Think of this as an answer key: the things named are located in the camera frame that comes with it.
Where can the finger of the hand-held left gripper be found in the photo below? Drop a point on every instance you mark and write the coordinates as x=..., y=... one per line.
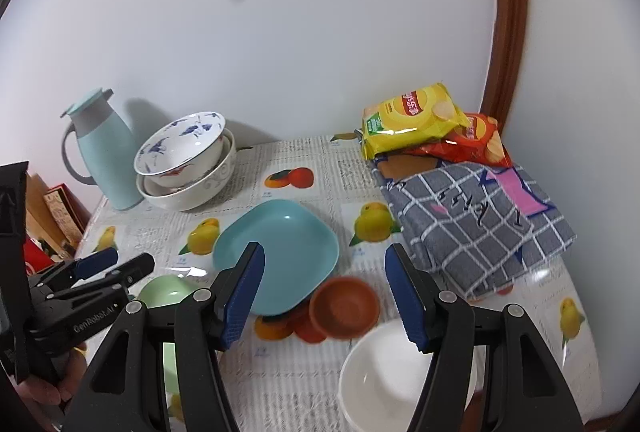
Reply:
x=95, y=262
x=127, y=273

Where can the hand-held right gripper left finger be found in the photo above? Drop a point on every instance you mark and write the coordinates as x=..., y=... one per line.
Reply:
x=246, y=292

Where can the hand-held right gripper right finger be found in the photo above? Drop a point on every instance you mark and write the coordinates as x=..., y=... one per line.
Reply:
x=406, y=297

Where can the small brown dish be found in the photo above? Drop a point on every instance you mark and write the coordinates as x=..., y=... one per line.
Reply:
x=345, y=307

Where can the light blue square plate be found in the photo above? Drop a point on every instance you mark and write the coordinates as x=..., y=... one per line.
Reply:
x=290, y=242

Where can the plain white bowl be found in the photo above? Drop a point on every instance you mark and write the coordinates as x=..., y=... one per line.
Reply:
x=380, y=377

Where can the person's left hand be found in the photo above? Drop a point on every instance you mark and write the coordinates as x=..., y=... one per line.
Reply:
x=50, y=392

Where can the brown printed box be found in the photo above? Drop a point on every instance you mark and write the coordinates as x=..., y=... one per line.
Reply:
x=60, y=217

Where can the grey checkered cloth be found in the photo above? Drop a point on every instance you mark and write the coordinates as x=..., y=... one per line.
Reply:
x=465, y=222

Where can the grey patterned white bowl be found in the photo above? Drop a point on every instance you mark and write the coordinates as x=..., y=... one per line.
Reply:
x=200, y=194

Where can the light blue thermos jug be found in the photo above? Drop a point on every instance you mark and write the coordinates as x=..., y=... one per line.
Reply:
x=105, y=152

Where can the blue painted porcelain bowl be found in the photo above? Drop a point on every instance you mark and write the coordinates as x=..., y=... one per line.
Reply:
x=175, y=147

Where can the cream nested bowl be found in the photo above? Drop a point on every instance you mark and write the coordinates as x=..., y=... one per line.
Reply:
x=225, y=152

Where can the fruit print tablecloth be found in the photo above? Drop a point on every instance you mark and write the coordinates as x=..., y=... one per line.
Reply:
x=330, y=172

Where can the red chip bag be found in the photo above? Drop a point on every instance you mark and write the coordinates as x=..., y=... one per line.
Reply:
x=475, y=140

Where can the yellow chip bag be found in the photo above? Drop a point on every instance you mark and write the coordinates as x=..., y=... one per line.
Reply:
x=410, y=122

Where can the brown wooden door frame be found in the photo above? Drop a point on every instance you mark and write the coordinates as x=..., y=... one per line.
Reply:
x=510, y=12

